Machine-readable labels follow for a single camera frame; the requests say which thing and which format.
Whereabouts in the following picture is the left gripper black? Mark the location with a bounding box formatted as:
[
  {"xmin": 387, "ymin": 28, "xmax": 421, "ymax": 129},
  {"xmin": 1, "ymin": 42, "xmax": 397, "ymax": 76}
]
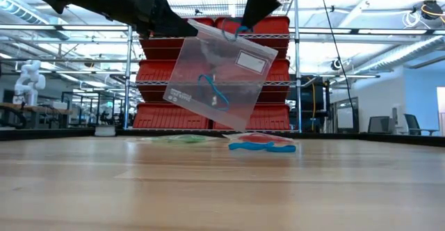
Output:
[{"xmin": 99, "ymin": 0, "xmax": 199, "ymax": 39}]

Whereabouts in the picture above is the blue rubber band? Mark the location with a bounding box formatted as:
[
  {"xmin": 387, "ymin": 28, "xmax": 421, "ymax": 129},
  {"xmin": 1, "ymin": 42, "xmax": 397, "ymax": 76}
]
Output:
[
  {"xmin": 228, "ymin": 141, "xmax": 275, "ymax": 152},
  {"xmin": 197, "ymin": 73, "xmax": 231, "ymax": 113},
  {"xmin": 266, "ymin": 145, "xmax": 297, "ymax": 154},
  {"xmin": 221, "ymin": 17, "xmax": 252, "ymax": 43}
]

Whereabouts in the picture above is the clear plastic zip bag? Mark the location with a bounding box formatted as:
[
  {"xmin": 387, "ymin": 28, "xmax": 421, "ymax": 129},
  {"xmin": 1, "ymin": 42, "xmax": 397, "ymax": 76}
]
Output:
[
  {"xmin": 162, "ymin": 18, "xmax": 279, "ymax": 132},
  {"xmin": 224, "ymin": 132, "xmax": 296, "ymax": 147},
  {"xmin": 127, "ymin": 134, "xmax": 225, "ymax": 145}
]

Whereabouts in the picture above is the red rubber band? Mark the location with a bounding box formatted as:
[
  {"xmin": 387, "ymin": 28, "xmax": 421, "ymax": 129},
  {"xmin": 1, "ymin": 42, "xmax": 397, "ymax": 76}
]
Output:
[{"xmin": 238, "ymin": 133, "xmax": 281, "ymax": 144}]

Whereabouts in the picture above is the red plastic bin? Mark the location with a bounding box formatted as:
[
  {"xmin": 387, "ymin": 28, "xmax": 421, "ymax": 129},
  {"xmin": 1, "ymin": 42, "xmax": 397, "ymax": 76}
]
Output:
[
  {"xmin": 136, "ymin": 59, "xmax": 213, "ymax": 103},
  {"xmin": 212, "ymin": 102, "xmax": 291, "ymax": 131},
  {"xmin": 139, "ymin": 17, "xmax": 215, "ymax": 61},
  {"xmin": 213, "ymin": 58, "xmax": 291, "ymax": 103},
  {"xmin": 214, "ymin": 15, "xmax": 291, "ymax": 60},
  {"xmin": 133, "ymin": 102, "xmax": 211, "ymax": 130}
]

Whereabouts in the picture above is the black equipment stand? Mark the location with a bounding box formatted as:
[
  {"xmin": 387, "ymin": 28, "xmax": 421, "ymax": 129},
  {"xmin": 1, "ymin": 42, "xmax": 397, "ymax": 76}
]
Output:
[{"xmin": 301, "ymin": 77, "xmax": 331, "ymax": 133}]

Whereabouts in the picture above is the white tape roll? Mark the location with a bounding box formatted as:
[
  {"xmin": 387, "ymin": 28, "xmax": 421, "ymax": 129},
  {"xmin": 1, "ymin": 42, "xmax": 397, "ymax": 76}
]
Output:
[{"xmin": 94, "ymin": 125, "xmax": 117, "ymax": 137}]

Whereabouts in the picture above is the black framed glass panel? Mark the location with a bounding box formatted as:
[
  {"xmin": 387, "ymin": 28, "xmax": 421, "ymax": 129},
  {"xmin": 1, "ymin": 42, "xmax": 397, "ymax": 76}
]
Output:
[{"xmin": 330, "ymin": 97, "xmax": 359, "ymax": 134}]

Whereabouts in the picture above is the wooden background workbench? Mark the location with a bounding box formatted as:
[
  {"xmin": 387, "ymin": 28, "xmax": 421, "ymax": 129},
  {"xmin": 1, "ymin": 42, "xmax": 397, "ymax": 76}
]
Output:
[{"xmin": 0, "ymin": 102, "xmax": 73, "ymax": 129}]

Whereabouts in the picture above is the grey monitor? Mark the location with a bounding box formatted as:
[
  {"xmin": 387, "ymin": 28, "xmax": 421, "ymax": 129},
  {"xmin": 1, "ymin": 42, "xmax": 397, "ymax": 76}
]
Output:
[{"xmin": 367, "ymin": 115, "xmax": 396, "ymax": 134}]

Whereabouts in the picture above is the black office chair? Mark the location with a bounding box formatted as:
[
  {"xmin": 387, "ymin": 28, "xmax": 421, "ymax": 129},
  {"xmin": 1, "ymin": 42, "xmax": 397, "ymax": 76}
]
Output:
[{"xmin": 404, "ymin": 113, "xmax": 422, "ymax": 136}]

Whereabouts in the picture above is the thin black hanging cable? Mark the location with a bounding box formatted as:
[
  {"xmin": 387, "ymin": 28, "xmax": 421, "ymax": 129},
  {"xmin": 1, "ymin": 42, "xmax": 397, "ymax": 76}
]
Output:
[{"xmin": 318, "ymin": 0, "xmax": 356, "ymax": 120}]

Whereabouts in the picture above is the chrome wire shelf rack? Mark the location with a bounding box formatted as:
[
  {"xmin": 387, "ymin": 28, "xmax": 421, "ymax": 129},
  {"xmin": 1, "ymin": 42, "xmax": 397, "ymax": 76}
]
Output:
[{"xmin": 123, "ymin": 0, "xmax": 302, "ymax": 134}]

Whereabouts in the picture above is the black metal table frame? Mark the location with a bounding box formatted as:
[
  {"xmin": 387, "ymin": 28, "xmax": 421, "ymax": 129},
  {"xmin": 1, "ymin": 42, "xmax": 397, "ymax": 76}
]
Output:
[{"xmin": 0, "ymin": 128, "xmax": 445, "ymax": 144}]

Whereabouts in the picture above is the black ceiling cable reel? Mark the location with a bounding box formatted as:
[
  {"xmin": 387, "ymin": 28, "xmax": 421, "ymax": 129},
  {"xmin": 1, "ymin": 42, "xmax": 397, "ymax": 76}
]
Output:
[{"xmin": 419, "ymin": 0, "xmax": 444, "ymax": 20}]

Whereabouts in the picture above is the white wall unit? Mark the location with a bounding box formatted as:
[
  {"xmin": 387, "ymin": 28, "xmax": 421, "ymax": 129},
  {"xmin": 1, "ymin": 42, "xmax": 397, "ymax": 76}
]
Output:
[{"xmin": 391, "ymin": 104, "xmax": 407, "ymax": 134}]

